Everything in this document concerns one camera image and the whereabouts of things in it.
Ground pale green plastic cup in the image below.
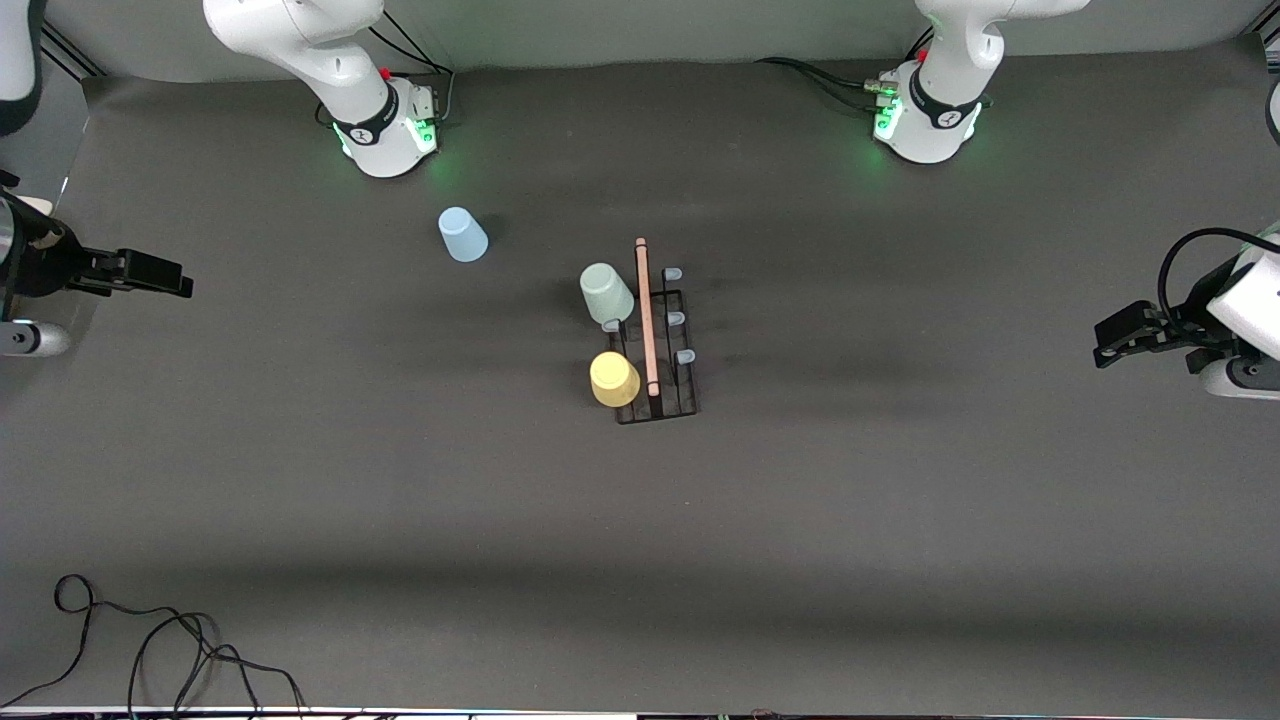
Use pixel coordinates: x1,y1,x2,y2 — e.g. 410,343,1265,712
580,263,637,327

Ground yellow plastic cup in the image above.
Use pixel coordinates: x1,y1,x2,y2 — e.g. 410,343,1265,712
589,351,643,409

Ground black wire cup rack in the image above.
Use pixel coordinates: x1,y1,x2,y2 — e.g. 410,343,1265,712
600,238,700,426

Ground light blue plastic cup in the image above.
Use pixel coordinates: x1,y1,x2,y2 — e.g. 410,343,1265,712
438,207,491,264

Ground black frame rail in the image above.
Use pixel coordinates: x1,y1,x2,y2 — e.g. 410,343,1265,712
40,20,107,81

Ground black right arm base cables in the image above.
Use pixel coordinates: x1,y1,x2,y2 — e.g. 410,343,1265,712
314,15,459,131

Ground black arm base cables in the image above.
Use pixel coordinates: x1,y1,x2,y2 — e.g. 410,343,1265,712
755,30,936,113
314,15,459,131

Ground thin black loose cable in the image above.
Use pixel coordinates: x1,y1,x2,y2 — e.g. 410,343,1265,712
0,574,307,720

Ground black left arm base cables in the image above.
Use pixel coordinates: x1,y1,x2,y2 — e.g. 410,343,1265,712
755,30,936,113

